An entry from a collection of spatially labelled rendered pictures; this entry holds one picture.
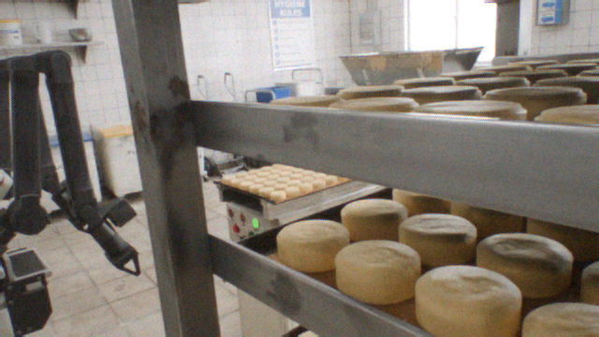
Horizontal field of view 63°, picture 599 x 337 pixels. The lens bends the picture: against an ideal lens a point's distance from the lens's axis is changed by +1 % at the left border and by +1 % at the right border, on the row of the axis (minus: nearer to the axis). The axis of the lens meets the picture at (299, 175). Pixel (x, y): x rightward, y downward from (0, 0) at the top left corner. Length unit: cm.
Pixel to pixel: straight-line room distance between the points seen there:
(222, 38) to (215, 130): 564
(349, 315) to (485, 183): 10
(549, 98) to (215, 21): 570
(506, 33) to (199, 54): 528
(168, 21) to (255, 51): 584
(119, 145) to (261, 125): 460
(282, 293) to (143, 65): 15
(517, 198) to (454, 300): 9
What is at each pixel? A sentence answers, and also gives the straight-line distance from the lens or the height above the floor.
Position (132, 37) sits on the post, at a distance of 30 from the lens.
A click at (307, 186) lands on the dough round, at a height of 92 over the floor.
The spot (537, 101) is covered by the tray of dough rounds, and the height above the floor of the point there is 133.
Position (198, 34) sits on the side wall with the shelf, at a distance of 581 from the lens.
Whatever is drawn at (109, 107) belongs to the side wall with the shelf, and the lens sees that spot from 546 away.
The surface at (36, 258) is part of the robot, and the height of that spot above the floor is 81.
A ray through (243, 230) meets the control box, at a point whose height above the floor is 76.
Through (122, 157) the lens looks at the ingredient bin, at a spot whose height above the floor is 49.
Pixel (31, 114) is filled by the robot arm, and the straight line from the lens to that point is 132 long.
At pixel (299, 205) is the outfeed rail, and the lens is 161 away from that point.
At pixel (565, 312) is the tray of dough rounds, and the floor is 124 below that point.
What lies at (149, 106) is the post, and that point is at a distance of 30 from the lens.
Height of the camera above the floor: 136
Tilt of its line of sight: 15 degrees down
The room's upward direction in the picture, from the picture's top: 4 degrees counter-clockwise
